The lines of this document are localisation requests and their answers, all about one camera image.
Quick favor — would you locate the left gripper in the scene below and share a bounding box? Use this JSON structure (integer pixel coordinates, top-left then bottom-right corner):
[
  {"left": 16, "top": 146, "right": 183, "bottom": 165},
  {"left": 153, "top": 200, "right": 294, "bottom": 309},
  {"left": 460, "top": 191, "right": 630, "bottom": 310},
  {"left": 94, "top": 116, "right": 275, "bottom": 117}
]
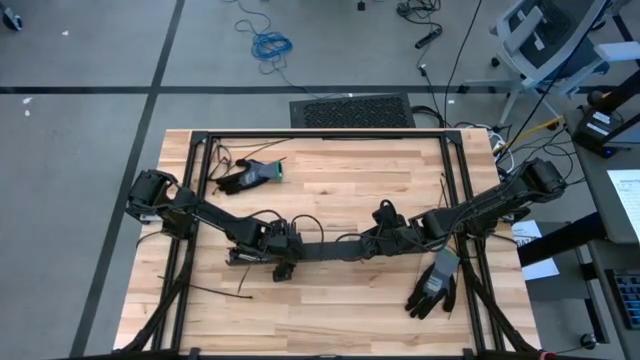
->
[{"left": 257, "top": 218, "right": 305, "bottom": 284}]

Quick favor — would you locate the grey metal mounting bracket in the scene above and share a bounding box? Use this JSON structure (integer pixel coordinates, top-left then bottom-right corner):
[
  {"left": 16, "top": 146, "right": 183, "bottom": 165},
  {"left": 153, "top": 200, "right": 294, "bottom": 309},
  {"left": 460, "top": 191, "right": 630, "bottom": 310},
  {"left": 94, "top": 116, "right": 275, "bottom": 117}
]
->
[{"left": 124, "top": 207, "right": 170, "bottom": 225}]

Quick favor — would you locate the grey mesh office chair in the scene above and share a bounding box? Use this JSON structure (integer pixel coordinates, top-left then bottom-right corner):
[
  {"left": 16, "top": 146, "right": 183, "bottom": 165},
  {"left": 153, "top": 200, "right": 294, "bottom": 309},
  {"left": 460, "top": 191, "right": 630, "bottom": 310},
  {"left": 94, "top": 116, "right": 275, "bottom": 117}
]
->
[{"left": 459, "top": 0, "right": 640, "bottom": 129}]

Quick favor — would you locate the black desk leg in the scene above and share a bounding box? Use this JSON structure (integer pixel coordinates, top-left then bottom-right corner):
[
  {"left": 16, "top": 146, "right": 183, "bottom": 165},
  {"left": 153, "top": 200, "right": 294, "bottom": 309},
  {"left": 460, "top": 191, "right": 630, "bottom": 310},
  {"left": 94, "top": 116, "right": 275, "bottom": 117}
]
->
[{"left": 517, "top": 212, "right": 607, "bottom": 267}]

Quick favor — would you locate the yellow extension cord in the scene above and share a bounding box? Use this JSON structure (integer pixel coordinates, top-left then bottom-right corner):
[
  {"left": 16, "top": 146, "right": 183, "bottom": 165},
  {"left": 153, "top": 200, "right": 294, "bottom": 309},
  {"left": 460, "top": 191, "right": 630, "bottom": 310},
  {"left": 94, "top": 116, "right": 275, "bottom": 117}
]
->
[{"left": 502, "top": 114, "right": 565, "bottom": 154}]

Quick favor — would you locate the thin black cable loop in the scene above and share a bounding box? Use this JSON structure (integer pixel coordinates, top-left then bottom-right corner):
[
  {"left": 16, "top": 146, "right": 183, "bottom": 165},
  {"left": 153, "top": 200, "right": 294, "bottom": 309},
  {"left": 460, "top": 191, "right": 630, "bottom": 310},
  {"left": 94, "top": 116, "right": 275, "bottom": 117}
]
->
[{"left": 205, "top": 138, "right": 232, "bottom": 182}]

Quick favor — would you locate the green cuffed grey work glove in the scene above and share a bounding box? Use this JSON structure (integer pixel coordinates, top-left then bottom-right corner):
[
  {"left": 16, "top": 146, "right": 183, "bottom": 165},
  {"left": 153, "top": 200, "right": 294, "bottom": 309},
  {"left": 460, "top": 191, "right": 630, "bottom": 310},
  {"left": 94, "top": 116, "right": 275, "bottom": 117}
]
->
[{"left": 214, "top": 158, "right": 285, "bottom": 197}]

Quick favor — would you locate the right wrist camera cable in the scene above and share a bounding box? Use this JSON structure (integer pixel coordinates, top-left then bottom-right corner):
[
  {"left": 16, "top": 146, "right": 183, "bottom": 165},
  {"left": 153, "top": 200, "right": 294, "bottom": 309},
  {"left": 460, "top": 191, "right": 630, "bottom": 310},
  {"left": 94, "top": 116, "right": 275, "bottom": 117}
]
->
[{"left": 333, "top": 231, "right": 371, "bottom": 245}]

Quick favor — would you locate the thick black cable loop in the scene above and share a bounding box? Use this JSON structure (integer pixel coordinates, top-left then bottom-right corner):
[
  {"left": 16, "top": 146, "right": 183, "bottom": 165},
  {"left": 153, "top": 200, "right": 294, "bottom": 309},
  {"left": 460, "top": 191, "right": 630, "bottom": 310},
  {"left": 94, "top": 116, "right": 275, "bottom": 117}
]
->
[{"left": 409, "top": 103, "right": 447, "bottom": 130}]

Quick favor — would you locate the white printed sheet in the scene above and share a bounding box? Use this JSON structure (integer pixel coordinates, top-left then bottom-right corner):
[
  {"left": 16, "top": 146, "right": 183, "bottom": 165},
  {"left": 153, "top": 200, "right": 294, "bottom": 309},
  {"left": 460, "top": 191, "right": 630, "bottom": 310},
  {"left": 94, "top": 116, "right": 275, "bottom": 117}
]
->
[{"left": 605, "top": 168, "right": 640, "bottom": 247}]

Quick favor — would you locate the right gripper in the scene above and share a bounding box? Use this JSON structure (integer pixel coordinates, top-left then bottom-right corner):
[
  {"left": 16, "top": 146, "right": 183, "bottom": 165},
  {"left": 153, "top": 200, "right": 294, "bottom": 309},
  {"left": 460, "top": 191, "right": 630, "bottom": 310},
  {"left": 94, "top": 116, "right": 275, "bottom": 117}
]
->
[{"left": 358, "top": 198, "right": 429, "bottom": 261}]

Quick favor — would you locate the grey black work glove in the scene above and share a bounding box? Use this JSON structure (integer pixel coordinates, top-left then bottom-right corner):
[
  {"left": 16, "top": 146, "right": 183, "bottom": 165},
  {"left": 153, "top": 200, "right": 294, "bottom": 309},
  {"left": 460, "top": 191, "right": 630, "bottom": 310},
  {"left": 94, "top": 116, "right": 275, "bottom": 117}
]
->
[{"left": 404, "top": 247, "right": 459, "bottom": 322}]

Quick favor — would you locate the black labelled device box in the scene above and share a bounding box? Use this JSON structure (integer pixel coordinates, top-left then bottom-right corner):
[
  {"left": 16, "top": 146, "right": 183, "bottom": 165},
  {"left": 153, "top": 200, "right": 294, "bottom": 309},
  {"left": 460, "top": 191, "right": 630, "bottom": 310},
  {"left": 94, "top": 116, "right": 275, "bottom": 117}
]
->
[{"left": 571, "top": 106, "right": 629, "bottom": 159}]

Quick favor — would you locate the black caster wheel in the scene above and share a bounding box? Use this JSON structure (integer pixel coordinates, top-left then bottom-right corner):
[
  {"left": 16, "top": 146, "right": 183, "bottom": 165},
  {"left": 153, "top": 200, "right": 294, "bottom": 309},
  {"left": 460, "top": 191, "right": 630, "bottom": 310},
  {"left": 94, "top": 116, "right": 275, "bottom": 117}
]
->
[{"left": 0, "top": 6, "right": 23, "bottom": 32}]

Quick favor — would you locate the white paper sheet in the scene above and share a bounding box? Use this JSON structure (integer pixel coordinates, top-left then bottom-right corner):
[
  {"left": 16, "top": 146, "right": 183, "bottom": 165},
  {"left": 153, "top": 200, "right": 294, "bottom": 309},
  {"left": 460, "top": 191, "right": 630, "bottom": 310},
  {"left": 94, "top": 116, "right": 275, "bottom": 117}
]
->
[{"left": 510, "top": 219, "right": 560, "bottom": 282}]

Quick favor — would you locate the black power strip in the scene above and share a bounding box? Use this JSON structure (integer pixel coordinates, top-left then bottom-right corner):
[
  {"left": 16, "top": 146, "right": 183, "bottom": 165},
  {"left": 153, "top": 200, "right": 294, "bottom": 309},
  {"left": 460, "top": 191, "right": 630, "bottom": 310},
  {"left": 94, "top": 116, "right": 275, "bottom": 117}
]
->
[{"left": 413, "top": 26, "right": 444, "bottom": 50}]

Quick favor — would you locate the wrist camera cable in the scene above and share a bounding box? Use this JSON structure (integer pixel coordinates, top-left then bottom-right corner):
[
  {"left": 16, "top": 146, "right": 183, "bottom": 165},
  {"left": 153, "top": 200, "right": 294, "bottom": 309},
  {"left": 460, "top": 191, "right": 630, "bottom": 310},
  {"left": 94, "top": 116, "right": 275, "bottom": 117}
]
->
[
  {"left": 333, "top": 231, "right": 371, "bottom": 245},
  {"left": 290, "top": 213, "right": 326, "bottom": 246}
]

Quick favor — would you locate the grey desk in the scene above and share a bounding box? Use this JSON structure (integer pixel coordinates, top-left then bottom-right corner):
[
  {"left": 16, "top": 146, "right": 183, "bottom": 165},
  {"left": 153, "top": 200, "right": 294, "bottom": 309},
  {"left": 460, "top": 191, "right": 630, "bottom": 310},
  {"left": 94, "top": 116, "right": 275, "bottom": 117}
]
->
[{"left": 564, "top": 106, "right": 640, "bottom": 360}]

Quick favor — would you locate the long black cable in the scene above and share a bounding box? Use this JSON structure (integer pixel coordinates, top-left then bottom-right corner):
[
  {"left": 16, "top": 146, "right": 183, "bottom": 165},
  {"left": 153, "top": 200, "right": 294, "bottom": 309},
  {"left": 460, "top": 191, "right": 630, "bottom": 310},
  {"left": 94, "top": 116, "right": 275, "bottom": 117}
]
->
[{"left": 442, "top": 0, "right": 484, "bottom": 130}]

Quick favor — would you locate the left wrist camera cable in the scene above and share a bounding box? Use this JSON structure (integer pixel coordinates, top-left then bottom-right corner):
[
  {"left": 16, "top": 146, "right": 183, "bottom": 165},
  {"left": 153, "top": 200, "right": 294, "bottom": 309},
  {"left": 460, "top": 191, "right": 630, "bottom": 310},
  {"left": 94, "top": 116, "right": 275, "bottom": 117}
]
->
[{"left": 290, "top": 213, "right": 326, "bottom": 246}]

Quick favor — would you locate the black cable tangle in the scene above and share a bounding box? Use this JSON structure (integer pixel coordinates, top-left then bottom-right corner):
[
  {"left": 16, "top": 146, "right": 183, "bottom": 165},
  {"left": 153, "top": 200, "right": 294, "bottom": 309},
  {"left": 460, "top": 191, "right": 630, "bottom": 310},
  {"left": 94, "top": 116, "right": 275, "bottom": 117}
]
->
[{"left": 395, "top": 0, "right": 443, "bottom": 27}]

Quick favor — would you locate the blue coiled network cable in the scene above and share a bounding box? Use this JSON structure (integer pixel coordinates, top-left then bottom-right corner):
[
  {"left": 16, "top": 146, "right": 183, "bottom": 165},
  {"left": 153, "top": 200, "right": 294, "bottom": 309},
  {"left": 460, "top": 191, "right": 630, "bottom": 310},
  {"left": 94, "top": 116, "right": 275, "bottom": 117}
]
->
[{"left": 221, "top": 0, "right": 314, "bottom": 97}]

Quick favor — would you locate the black aluminium table frame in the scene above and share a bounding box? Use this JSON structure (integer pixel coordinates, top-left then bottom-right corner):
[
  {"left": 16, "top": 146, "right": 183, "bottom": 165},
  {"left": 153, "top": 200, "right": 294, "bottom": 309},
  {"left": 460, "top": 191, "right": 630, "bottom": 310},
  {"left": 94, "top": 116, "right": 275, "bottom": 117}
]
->
[{"left": 117, "top": 128, "right": 544, "bottom": 360}]

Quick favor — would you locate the black keyboard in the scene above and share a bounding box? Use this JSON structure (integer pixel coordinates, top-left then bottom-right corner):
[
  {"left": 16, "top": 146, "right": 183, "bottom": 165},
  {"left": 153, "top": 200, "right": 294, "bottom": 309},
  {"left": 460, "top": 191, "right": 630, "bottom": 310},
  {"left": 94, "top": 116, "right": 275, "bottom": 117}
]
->
[{"left": 603, "top": 268, "right": 640, "bottom": 331}]

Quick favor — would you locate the black slotted cable duct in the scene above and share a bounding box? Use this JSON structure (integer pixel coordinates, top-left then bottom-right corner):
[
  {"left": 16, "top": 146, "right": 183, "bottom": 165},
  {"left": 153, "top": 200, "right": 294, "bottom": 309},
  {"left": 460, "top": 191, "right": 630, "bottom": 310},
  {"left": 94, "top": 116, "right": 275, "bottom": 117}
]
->
[{"left": 224, "top": 245, "right": 371, "bottom": 266}]

